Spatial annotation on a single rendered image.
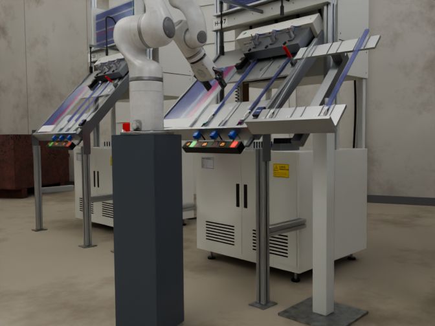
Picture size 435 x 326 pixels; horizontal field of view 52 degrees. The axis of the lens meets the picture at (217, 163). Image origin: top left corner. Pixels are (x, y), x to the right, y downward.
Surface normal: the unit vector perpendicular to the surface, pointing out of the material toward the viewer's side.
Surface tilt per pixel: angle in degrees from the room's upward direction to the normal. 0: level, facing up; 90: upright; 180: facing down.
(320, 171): 90
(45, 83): 90
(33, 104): 90
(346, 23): 90
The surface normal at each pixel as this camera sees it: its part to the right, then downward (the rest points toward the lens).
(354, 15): 0.70, 0.04
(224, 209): -0.71, 0.04
